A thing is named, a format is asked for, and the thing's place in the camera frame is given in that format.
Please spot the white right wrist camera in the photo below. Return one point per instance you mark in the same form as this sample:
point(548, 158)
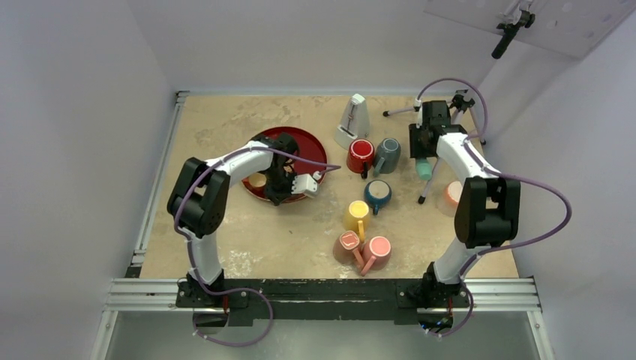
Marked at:
point(417, 106)

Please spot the aluminium frame rail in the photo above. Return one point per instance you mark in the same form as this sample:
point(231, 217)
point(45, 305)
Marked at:
point(508, 296)

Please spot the black base bar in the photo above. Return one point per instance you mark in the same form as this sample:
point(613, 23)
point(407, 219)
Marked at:
point(403, 301)

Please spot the plain pink mug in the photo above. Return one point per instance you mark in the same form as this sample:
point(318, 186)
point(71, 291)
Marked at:
point(374, 255)

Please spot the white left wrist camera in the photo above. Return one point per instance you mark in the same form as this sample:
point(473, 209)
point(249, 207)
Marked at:
point(306, 184)

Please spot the white metronome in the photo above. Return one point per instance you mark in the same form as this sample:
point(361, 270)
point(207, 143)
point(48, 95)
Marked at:
point(354, 123)

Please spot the patterned pink mug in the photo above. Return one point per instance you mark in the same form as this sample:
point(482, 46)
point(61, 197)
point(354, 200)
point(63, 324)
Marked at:
point(347, 249)

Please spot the grey mug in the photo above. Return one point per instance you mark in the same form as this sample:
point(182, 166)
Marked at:
point(387, 157)

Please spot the red mug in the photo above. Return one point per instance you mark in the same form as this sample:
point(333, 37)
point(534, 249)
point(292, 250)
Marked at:
point(360, 157)

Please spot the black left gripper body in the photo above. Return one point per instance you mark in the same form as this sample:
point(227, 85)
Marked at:
point(278, 184)

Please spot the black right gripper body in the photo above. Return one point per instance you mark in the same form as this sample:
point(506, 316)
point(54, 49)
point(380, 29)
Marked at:
point(417, 149)

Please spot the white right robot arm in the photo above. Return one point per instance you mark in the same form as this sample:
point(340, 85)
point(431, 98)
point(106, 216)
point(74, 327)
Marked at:
point(487, 213)

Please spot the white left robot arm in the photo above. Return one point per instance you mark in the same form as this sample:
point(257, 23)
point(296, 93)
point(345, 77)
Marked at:
point(199, 198)

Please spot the red round tray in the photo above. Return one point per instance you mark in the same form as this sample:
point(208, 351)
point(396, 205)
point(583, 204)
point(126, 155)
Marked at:
point(309, 147)

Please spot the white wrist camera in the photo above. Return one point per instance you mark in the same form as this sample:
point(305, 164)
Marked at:
point(306, 184)
point(417, 106)

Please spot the small orange cup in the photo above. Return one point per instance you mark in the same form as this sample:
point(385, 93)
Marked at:
point(256, 181)

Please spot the pink bowl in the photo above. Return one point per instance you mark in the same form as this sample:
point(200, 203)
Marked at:
point(449, 198)

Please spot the blue mug white inside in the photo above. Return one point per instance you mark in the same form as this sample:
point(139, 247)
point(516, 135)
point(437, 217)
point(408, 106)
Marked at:
point(377, 194)

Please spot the yellow mug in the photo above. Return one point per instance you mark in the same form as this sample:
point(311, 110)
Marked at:
point(357, 218)

